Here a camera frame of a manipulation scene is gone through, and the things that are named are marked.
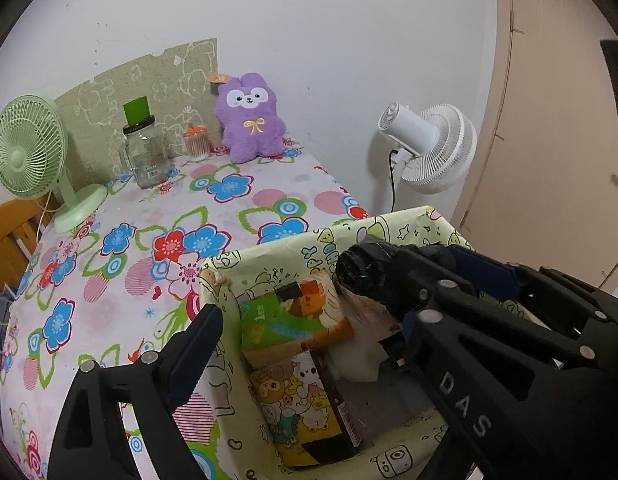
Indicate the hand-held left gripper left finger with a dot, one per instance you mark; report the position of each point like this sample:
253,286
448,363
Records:
199,350

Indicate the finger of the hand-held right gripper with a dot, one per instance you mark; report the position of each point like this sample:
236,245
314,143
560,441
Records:
454,340
484,270

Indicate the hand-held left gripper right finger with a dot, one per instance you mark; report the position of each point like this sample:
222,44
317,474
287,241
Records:
410,327

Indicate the white cloth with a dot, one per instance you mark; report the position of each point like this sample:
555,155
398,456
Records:
356,360

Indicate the black hair accessory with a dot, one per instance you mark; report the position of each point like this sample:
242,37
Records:
364,270

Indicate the green orange printed tissue pack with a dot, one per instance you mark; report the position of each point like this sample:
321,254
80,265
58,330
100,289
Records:
289,320

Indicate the cartoon animal snack packet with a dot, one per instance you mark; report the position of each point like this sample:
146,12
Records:
299,410

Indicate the yellow cartoon fabric storage box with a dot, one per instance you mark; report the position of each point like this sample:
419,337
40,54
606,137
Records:
279,255

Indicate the white standing fan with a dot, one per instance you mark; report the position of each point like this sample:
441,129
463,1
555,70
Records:
439,150

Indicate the floral tablecloth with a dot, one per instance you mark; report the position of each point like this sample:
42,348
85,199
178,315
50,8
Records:
139,200

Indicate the beige door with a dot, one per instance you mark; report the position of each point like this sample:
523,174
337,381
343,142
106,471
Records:
549,110

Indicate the glass jar with green lid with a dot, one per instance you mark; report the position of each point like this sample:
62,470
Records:
149,160

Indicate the clear drinking glass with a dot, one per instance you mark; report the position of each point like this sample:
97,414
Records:
125,162

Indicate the small orange-lid toothpick jar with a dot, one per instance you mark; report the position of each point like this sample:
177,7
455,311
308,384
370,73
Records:
196,147

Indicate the purple plush bunny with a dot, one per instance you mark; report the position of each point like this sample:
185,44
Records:
249,130

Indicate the green desk fan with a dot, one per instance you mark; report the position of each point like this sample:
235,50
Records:
29,145

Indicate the green patterned board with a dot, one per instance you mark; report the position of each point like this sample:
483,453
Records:
114,95

